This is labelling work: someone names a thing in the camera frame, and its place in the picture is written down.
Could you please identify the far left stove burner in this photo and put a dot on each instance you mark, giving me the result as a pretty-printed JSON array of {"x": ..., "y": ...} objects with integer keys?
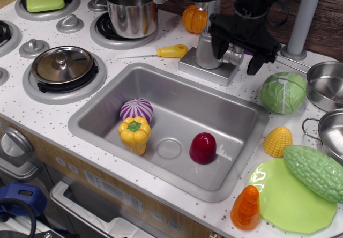
[{"x": 10, "y": 37}]

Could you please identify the tall steel pot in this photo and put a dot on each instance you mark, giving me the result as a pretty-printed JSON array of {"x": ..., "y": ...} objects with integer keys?
[{"x": 133, "y": 19}]

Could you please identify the blue clamp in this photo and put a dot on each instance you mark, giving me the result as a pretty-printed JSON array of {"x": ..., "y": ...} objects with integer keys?
[{"x": 26, "y": 193}]

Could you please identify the silver toy faucet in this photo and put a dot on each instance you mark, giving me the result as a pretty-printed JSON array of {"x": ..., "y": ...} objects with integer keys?
[{"x": 200, "y": 62}]

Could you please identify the yellow handled toy knife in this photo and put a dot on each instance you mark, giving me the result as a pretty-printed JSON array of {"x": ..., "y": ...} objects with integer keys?
[{"x": 175, "y": 51}]

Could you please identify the back right stove burner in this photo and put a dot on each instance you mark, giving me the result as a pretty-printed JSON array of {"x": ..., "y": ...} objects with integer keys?
[{"x": 103, "y": 34}]

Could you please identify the green toy cabbage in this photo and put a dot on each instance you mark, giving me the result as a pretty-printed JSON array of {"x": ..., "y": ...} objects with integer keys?
[{"x": 283, "y": 92}]

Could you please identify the silver front dial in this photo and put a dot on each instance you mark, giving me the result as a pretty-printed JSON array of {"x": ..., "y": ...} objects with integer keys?
[{"x": 15, "y": 148}]

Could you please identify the silver stove knob lower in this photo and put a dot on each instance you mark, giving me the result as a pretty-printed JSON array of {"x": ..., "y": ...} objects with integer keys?
[{"x": 33, "y": 48}]

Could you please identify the silver stove knob edge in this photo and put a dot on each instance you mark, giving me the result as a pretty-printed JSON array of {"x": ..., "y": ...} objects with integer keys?
[{"x": 4, "y": 75}]

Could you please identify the yellow toy bell pepper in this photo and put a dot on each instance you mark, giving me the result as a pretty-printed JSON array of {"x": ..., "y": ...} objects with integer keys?
[{"x": 134, "y": 134}]

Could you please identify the silver stove knob back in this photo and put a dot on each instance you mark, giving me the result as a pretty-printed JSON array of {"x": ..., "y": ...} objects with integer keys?
[{"x": 97, "y": 5}]

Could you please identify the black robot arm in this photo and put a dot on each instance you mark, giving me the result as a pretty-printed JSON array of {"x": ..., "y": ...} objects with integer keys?
[{"x": 248, "y": 7}]

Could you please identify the grey support pole right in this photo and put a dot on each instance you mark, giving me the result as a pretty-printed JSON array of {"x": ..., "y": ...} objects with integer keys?
[{"x": 295, "y": 49}]

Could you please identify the silver oven door handle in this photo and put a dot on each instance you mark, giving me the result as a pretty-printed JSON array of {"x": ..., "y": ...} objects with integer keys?
[{"x": 117, "y": 227}]

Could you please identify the silver stove knob upper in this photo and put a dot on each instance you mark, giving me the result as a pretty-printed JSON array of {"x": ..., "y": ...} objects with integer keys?
[{"x": 70, "y": 24}]

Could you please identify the back left stove burner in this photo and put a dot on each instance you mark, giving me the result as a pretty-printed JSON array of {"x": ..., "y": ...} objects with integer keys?
[{"x": 45, "y": 12}]

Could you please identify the orange toy pumpkin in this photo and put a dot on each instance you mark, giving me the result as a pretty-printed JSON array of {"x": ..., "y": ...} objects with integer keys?
[{"x": 194, "y": 20}]

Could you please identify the silver toy sink basin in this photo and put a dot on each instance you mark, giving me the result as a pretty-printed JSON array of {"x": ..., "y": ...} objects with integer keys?
[{"x": 182, "y": 109}]

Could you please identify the steel saucepan with handle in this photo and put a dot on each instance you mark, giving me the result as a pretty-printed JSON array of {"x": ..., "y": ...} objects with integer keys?
[{"x": 324, "y": 82}]

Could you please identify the dark red toy beet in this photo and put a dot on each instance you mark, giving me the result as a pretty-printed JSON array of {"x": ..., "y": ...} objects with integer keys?
[{"x": 203, "y": 148}]

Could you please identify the green toy bitter gourd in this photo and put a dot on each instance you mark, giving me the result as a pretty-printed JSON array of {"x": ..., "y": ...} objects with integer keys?
[{"x": 320, "y": 173}]

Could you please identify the orange toy carrot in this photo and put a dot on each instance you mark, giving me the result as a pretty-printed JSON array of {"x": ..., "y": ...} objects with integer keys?
[{"x": 245, "y": 213}]

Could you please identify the yellow toy corn piece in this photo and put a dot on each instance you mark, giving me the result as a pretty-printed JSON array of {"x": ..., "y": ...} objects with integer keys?
[{"x": 276, "y": 141}]

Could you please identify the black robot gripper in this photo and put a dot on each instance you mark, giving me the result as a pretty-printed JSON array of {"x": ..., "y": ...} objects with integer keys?
[{"x": 250, "y": 33}]

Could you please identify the steel pot lid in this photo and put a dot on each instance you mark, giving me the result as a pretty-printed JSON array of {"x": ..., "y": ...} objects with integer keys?
[{"x": 62, "y": 65}]

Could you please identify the light green toy plate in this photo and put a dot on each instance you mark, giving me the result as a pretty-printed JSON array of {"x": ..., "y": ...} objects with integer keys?
[{"x": 287, "y": 203}]

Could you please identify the purple striped toy onion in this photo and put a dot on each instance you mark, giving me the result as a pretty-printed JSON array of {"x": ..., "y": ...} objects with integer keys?
[{"x": 137, "y": 107}]

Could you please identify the stove burner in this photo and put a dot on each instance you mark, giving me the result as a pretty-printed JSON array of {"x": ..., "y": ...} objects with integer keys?
[
  {"x": 64, "y": 94},
  {"x": 45, "y": 12},
  {"x": 103, "y": 34},
  {"x": 10, "y": 37}
]

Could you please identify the front stove burner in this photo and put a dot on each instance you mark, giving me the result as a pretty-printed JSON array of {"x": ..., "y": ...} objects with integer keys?
[{"x": 64, "y": 94}]

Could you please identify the purple toy eggplant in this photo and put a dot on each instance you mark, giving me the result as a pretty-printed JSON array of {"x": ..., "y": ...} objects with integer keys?
[{"x": 247, "y": 52}]

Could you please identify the silver stove knob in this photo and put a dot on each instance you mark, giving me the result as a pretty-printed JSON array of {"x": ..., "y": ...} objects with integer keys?
[
  {"x": 33, "y": 48},
  {"x": 70, "y": 24},
  {"x": 97, "y": 5}
]

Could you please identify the silver faucet lever handle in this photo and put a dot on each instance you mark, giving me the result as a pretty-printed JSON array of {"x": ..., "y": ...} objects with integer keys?
[{"x": 233, "y": 55}]

